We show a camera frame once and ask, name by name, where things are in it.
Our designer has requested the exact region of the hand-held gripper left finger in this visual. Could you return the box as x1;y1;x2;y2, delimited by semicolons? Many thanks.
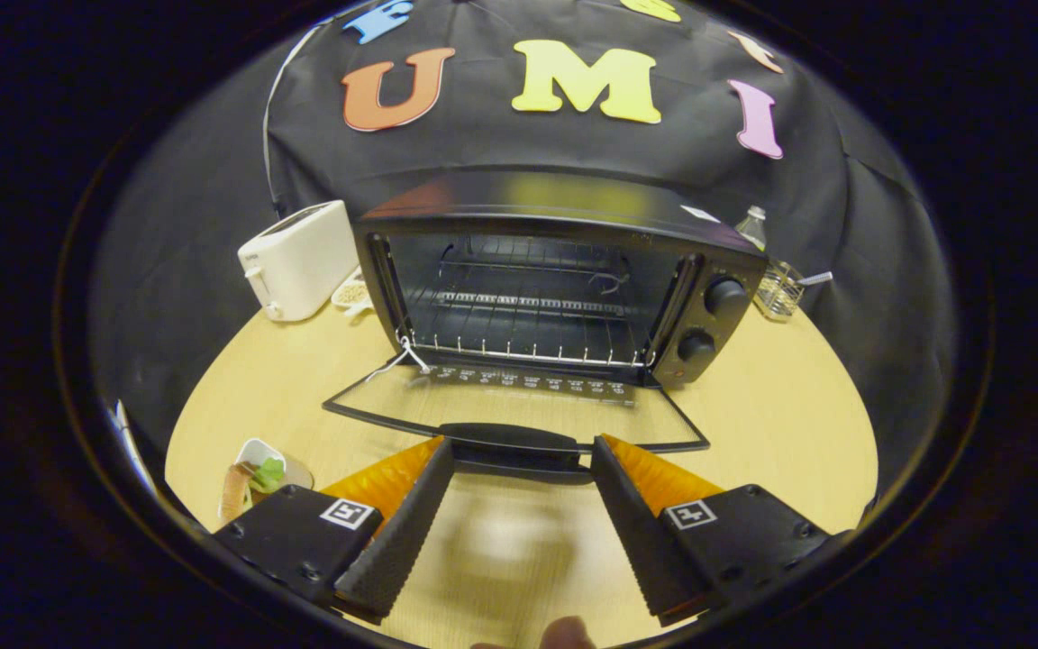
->
213;436;457;625

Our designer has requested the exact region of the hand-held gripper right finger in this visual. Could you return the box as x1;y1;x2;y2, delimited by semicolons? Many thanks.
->
589;434;844;628

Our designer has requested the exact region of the toast sandwich with lettuce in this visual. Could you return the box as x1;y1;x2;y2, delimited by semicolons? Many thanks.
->
222;458;287;524

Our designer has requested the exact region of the black toaster oven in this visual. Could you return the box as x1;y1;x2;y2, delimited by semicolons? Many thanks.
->
323;171;768;485

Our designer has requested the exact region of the white pop-up toaster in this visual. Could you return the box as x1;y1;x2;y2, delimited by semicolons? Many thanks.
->
238;200;360;323

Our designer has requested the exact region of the white plate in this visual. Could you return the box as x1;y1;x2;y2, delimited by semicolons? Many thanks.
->
217;439;314;524

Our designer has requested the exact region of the small dish of grains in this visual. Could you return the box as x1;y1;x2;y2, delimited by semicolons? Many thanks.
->
332;269;376;316

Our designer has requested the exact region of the white board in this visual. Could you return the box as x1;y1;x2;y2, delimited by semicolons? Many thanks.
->
109;401;159;495

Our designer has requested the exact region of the clear plastic bottle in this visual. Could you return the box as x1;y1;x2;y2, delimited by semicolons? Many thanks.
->
735;206;768;251

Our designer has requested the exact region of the white string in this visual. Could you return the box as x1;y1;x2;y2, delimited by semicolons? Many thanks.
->
366;335;434;384

